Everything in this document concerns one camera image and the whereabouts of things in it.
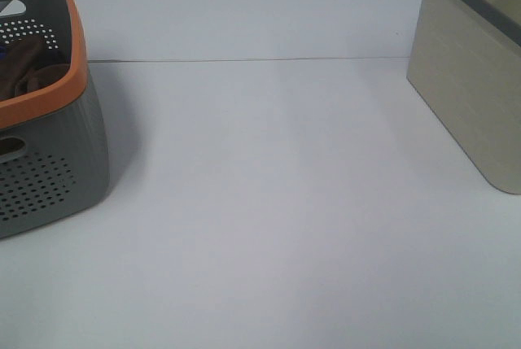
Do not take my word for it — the brown towel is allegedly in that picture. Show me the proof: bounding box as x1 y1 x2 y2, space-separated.
1 36 70 101

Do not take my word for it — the blue towel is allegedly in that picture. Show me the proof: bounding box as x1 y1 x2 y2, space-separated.
0 46 7 60

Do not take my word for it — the grey basket with orange rim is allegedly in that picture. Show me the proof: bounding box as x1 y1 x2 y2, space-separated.
1 0 109 238

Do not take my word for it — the beige basket with grey rim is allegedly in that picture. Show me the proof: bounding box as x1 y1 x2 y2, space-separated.
406 0 520 194

